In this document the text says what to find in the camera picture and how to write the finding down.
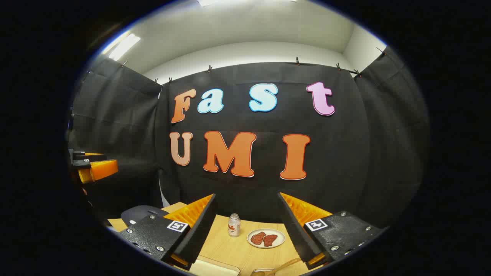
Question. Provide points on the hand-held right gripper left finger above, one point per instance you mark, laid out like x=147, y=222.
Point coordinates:
x=199, y=230

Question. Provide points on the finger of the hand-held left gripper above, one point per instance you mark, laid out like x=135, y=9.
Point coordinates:
x=101, y=169

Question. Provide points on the wooden spoon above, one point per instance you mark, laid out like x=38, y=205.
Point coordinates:
x=287, y=263

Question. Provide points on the clear plastic drink bottle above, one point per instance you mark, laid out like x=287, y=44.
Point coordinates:
x=234, y=228

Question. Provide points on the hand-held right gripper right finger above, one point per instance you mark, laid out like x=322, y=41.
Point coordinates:
x=295, y=230

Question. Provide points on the silver and black rice cooker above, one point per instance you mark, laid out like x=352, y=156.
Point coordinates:
x=142, y=212

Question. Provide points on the clear glass tray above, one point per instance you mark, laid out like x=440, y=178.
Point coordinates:
x=215, y=268

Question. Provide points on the black backdrop cloth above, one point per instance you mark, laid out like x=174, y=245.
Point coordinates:
x=345, y=153

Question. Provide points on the white round plate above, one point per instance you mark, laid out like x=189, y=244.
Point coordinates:
x=280, y=239

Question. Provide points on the red meat piece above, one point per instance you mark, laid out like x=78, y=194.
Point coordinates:
x=257, y=238
x=270, y=240

